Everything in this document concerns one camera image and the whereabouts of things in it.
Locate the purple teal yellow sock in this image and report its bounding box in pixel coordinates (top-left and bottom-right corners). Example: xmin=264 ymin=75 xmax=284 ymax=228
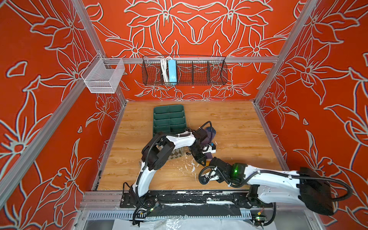
xmin=201 ymin=126 xmax=216 ymax=162

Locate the olive argyle patterned sock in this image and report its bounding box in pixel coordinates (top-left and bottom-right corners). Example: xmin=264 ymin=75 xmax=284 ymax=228
xmin=169 ymin=147 xmax=187 ymax=160

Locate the green divided organizer tray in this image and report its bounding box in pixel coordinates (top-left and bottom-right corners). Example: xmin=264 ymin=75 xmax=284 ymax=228
xmin=152 ymin=104 xmax=187 ymax=136

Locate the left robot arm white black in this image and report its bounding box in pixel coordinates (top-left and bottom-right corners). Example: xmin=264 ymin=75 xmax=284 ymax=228
xmin=129 ymin=121 xmax=216 ymax=202

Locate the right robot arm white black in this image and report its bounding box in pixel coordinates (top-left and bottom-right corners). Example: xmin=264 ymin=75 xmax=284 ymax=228
xmin=198 ymin=158 xmax=353 ymax=216

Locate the light blue box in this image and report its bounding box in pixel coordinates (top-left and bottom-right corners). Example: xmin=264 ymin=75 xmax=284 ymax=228
xmin=168 ymin=59 xmax=177 ymax=85

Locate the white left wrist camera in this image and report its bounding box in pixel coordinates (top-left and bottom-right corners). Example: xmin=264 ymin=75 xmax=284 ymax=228
xmin=207 ymin=143 xmax=216 ymax=154

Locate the black wire wall basket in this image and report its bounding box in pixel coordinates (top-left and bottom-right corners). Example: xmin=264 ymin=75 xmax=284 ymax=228
xmin=142 ymin=55 xmax=229 ymax=86

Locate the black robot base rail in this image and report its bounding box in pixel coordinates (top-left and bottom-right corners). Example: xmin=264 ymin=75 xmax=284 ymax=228
xmin=119 ymin=189 xmax=274 ymax=218

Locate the white coiled cable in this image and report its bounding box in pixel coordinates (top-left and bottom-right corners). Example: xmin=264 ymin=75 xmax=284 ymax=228
xmin=159 ymin=57 xmax=169 ymax=84

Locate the clear plastic wall bin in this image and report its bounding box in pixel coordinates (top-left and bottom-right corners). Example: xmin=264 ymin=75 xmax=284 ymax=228
xmin=80 ymin=53 xmax=126 ymax=94

